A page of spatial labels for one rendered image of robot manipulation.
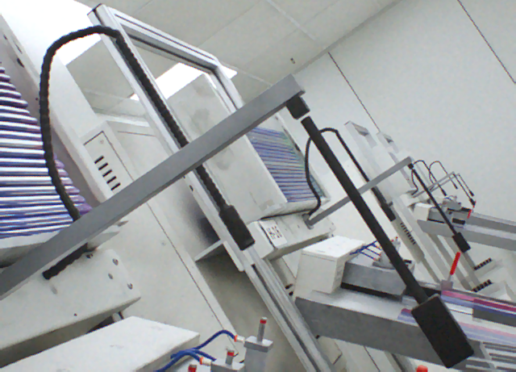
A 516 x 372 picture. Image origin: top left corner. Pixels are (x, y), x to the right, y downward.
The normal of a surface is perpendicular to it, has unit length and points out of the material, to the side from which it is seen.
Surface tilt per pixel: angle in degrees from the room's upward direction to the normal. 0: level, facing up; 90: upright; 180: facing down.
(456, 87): 90
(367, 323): 90
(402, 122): 90
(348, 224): 90
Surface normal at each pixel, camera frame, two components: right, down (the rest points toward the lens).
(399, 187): -0.24, 0.00
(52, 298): 0.81, -0.55
